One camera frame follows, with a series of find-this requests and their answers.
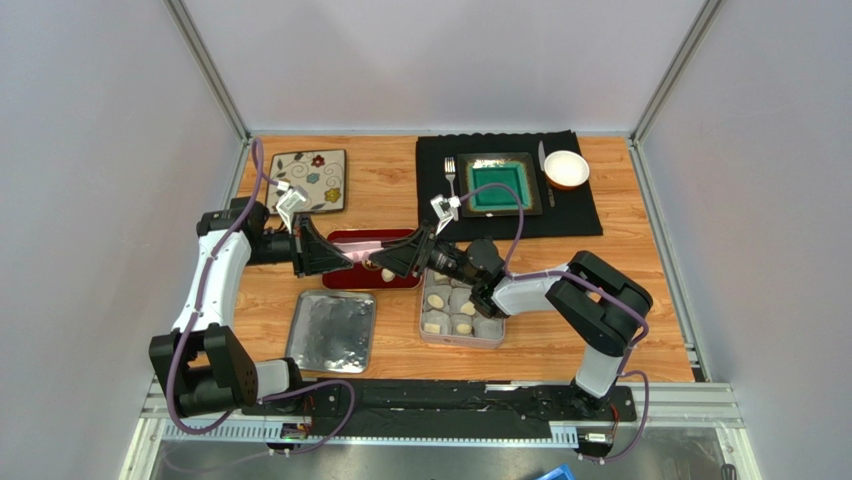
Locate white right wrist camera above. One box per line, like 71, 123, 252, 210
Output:
430, 195, 461, 235

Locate pink metal tin box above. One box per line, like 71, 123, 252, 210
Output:
419, 270, 506, 349

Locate silver tin lid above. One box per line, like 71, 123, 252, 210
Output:
285, 290, 377, 374

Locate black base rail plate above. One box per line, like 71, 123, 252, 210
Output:
243, 379, 641, 440

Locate green square plate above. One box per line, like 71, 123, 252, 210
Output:
457, 152, 543, 218

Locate white heart chocolate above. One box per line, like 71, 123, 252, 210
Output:
459, 301, 476, 316
381, 269, 396, 283

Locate blue plastic object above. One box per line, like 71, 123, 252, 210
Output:
535, 464, 575, 480

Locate red lacquer tray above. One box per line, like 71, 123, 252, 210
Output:
322, 228, 421, 290

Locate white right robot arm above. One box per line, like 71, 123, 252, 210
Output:
368, 226, 653, 401

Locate floral square plate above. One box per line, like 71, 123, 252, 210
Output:
268, 149, 348, 214

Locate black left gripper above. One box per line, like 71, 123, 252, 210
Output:
245, 216, 352, 279

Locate pink handled metal tongs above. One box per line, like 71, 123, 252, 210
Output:
334, 241, 383, 262

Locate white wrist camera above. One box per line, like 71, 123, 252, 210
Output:
275, 181, 309, 232
430, 195, 461, 235

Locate silver knife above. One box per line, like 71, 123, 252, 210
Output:
537, 139, 556, 208

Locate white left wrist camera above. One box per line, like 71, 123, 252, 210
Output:
275, 181, 309, 232

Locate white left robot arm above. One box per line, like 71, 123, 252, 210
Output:
149, 197, 353, 420

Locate white orange bowl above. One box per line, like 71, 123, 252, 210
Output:
543, 150, 590, 190

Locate silver fork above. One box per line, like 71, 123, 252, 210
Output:
444, 156, 457, 197

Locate black cloth placemat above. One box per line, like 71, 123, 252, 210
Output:
415, 130, 603, 238

